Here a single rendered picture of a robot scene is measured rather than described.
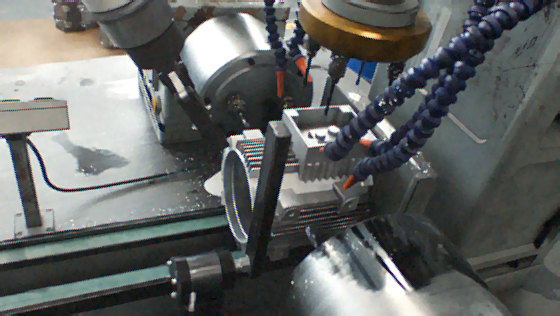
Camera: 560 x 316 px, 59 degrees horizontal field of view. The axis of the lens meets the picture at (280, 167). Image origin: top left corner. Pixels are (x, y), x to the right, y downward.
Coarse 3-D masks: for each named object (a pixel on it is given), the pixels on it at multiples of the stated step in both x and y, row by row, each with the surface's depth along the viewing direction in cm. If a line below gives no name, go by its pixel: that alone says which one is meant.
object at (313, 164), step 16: (288, 112) 78; (304, 112) 80; (320, 112) 81; (336, 112) 82; (352, 112) 81; (304, 128) 80; (320, 128) 81; (336, 128) 78; (304, 144) 72; (320, 144) 72; (304, 160) 73; (320, 160) 74; (352, 160) 76; (304, 176) 75; (320, 176) 76
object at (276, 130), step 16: (272, 128) 55; (288, 128) 56; (272, 144) 55; (288, 144) 55; (272, 160) 56; (272, 176) 58; (256, 192) 62; (272, 192) 59; (256, 208) 63; (272, 208) 61; (256, 224) 64; (256, 240) 65; (256, 256) 67; (256, 272) 69
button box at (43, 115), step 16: (0, 112) 77; (16, 112) 78; (32, 112) 79; (48, 112) 80; (64, 112) 81; (0, 128) 78; (16, 128) 78; (32, 128) 79; (48, 128) 80; (64, 128) 81
